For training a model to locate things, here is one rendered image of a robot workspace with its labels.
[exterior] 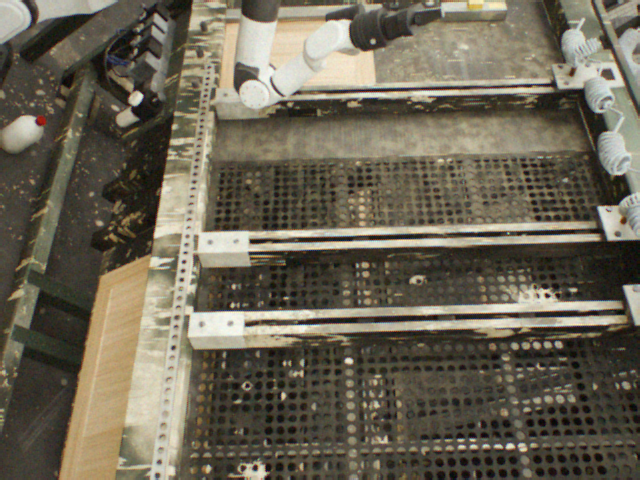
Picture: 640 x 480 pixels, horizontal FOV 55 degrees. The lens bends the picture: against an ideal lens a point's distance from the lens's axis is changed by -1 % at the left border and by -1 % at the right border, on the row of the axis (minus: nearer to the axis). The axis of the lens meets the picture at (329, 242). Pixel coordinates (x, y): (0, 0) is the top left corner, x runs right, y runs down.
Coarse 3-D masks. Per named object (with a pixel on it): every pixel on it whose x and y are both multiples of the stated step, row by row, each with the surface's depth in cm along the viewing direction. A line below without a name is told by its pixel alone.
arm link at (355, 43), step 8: (344, 8) 147; (352, 8) 146; (360, 8) 145; (328, 16) 149; (336, 16) 148; (344, 16) 147; (352, 16) 146; (360, 16) 143; (344, 24) 145; (352, 24) 144; (360, 24) 142; (352, 32) 144; (360, 32) 142; (352, 40) 145; (360, 40) 143; (344, 48) 147; (352, 48) 147; (360, 48) 145; (368, 48) 145; (352, 56) 155
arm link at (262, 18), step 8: (248, 0) 144; (256, 0) 143; (264, 0) 143; (272, 0) 144; (248, 8) 145; (256, 8) 144; (264, 8) 144; (272, 8) 145; (248, 16) 146; (256, 16) 145; (264, 16) 145; (272, 16) 147
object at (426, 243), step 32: (512, 224) 155; (544, 224) 154; (576, 224) 154; (608, 224) 150; (224, 256) 153; (256, 256) 154; (288, 256) 154; (320, 256) 155; (352, 256) 155; (384, 256) 155; (416, 256) 155; (448, 256) 156; (480, 256) 156; (512, 256) 156; (544, 256) 157
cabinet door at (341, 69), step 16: (288, 32) 206; (304, 32) 206; (224, 48) 202; (272, 48) 202; (288, 48) 202; (224, 64) 198; (272, 64) 198; (336, 64) 197; (352, 64) 197; (368, 64) 196; (224, 80) 194; (320, 80) 193; (336, 80) 193; (352, 80) 193; (368, 80) 192
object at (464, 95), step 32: (608, 64) 181; (224, 96) 182; (288, 96) 181; (320, 96) 181; (352, 96) 181; (384, 96) 181; (416, 96) 181; (448, 96) 181; (480, 96) 181; (512, 96) 181; (544, 96) 182; (576, 96) 182
